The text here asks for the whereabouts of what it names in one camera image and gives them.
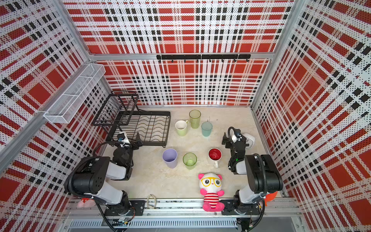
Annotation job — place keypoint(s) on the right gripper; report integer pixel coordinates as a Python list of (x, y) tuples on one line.
[(232, 142)]

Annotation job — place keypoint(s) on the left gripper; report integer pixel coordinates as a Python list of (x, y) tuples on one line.
[(128, 144)]

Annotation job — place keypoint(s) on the teal translucent cup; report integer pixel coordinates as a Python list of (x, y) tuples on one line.
[(207, 128)]

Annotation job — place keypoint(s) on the lilac plastic cup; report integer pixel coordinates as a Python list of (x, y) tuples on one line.
[(170, 156)]

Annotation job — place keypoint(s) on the short green transparent cup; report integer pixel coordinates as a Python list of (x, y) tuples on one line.
[(190, 160)]

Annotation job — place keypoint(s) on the light green ceramic mug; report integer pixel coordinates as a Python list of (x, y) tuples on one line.
[(181, 127)]

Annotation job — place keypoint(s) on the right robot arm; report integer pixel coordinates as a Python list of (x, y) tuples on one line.
[(262, 175)]

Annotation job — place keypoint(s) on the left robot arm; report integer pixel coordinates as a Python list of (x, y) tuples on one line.
[(89, 179)]

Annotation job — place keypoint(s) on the red and white mug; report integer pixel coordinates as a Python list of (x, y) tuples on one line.
[(214, 157)]

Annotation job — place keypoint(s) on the white pink panda plush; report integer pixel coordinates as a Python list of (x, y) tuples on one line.
[(211, 189)]

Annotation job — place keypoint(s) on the tall green transparent cup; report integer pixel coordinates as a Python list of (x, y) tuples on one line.
[(195, 117)]

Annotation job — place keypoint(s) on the orange fish plush toy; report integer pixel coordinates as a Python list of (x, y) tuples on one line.
[(270, 197)]

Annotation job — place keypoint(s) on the beige rubber band loop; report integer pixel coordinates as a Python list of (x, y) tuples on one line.
[(151, 202)]

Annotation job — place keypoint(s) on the pink pig plush toy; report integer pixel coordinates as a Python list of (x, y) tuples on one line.
[(86, 203)]

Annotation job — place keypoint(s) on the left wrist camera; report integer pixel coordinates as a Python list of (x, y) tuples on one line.
[(123, 139)]

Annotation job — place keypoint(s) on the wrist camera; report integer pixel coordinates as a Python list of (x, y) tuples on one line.
[(123, 139), (237, 136)]

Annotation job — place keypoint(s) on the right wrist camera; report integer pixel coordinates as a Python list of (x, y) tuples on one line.
[(237, 136)]

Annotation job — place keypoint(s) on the black wire dish rack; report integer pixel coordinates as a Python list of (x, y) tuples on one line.
[(120, 113)]

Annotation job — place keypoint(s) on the white mesh wall shelf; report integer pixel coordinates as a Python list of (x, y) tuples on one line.
[(66, 106)]

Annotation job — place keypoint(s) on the black wall hook rail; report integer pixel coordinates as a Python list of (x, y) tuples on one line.
[(204, 57)]

